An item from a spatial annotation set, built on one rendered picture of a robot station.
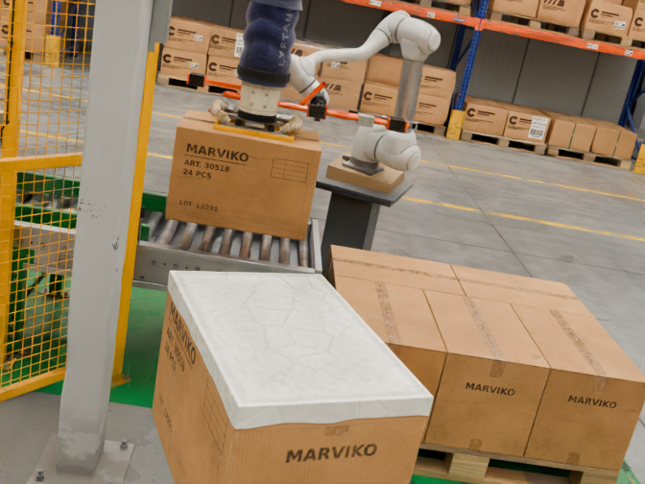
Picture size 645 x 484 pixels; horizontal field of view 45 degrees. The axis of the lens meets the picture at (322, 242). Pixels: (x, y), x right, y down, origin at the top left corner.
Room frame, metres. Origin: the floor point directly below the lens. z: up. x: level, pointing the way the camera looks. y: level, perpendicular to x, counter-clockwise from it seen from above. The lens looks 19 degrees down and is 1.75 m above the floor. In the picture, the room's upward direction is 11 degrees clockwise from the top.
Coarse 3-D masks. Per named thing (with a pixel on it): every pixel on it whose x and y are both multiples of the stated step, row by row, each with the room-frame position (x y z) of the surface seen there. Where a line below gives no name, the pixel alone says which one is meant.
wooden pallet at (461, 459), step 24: (456, 456) 2.62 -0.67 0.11; (480, 456) 2.63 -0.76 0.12; (504, 456) 2.64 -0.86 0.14; (456, 480) 2.63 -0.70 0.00; (480, 480) 2.64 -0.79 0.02; (504, 480) 2.66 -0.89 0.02; (528, 480) 2.69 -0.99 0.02; (552, 480) 2.73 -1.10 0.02; (576, 480) 2.70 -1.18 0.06; (600, 480) 2.68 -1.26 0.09
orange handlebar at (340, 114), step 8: (208, 80) 3.55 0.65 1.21; (240, 88) 3.57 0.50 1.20; (224, 96) 3.29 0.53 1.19; (232, 96) 3.29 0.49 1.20; (240, 96) 3.29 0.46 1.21; (280, 104) 3.31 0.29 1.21; (288, 104) 3.31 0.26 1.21; (296, 104) 3.35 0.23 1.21; (328, 112) 3.32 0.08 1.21; (336, 112) 3.33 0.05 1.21; (344, 112) 3.33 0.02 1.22; (376, 120) 3.34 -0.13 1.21; (384, 120) 3.36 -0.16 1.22; (408, 128) 3.37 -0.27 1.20
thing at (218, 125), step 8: (240, 120) 3.22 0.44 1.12; (216, 128) 3.17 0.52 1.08; (224, 128) 3.17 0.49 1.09; (232, 128) 3.18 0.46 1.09; (240, 128) 3.19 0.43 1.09; (248, 128) 3.21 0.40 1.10; (256, 128) 3.24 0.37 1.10; (272, 128) 3.23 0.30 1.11; (264, 136) 3.19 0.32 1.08; (272, 136) 3.19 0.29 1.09; (280, 136) 3.19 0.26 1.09; (288, 136) 3.21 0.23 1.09
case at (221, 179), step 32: (192, 128) 3.11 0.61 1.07; (192, 160) 3.10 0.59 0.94; (224, 160) 3.11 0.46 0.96; (256, 160) 3.13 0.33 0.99; (288, 160) 3.14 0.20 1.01; (192, 192) 3.10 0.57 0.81; (224, 192) 3.11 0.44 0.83; (256, 192) 3.13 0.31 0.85; (288, 192) 3.14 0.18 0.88; (224, 224) 3.12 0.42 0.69; (256, 224) 3.13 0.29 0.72; (288, 224) 3.14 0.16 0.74
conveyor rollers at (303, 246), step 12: (24, 192) 3.44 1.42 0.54; (36, 204) 3.33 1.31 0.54; (60, 204) 3.40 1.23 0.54; (156, 216) 3.46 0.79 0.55; (168, 228) 3.33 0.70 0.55; (192, 228) 3.40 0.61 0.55; (216, 228) 3.52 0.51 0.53; (168, 240) 3.20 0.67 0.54; (180, 240) 3.22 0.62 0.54; (204, 240) 3.26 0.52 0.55; (228, 240) 3.33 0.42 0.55; (264, 240) 3.42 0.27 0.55; (288, 240) 3.49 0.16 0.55; (300, 240) 3.54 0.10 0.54; (228, 252) 3.20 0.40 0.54; (240, 252) 3.23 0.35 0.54; (264, 252) 3.26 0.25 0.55; (288, 252) 3.34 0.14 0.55; (300, 252) 3.38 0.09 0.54; (300, 264) 3.22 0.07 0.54
